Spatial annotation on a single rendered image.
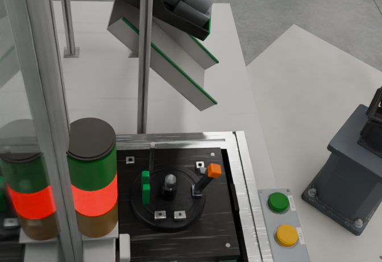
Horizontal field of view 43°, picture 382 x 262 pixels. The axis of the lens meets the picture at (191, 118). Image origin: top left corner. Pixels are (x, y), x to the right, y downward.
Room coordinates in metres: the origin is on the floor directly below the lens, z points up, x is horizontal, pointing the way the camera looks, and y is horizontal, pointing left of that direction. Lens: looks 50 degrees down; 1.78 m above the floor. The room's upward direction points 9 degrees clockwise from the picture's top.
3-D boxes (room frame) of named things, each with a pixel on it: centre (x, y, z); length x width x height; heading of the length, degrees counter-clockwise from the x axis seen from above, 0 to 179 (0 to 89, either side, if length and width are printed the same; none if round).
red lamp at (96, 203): (0.27, 0.09, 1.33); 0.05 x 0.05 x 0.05
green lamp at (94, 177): (0.27, 0.09, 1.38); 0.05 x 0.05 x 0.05
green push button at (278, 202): (0.52, -0.19, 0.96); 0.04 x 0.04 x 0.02
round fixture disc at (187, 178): (0.48, 0.02, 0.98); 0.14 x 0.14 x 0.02
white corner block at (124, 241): (0.36, 0.09, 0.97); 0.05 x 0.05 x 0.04; 13
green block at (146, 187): (0.46, 0.06, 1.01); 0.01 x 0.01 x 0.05; 13
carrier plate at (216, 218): (0.48, 0.02, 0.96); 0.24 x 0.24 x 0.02; 13
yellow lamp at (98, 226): (0.27, 0.09, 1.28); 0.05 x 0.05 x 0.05
